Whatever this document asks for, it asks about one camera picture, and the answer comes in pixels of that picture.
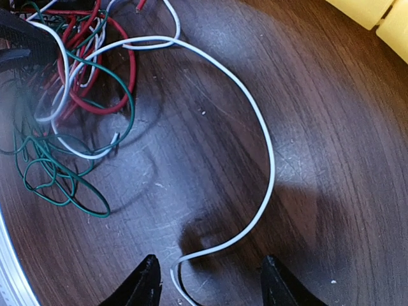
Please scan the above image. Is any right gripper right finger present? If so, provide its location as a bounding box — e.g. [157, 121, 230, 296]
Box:
[260, 255, 326, 305]

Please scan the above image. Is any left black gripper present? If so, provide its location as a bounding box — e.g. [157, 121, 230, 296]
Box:
[1, 8, 57, 76]

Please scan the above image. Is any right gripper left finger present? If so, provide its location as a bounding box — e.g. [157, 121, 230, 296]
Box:
[100, 254, 163, 306]

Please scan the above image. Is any long white cable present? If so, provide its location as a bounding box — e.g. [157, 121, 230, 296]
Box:
[33, 0, 276, 306]

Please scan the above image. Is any yellow three-compartment bin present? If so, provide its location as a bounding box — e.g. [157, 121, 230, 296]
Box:
[328, 0, 407, 61]

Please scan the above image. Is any green cable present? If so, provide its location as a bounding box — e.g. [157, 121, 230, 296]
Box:
[0, 1, 136, 219]

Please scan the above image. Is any red cable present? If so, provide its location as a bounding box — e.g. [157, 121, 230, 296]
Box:
[28, 0, 148, 115]

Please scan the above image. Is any front aluminium rail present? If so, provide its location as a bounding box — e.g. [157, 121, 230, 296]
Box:
[1, 212, 40, 306]

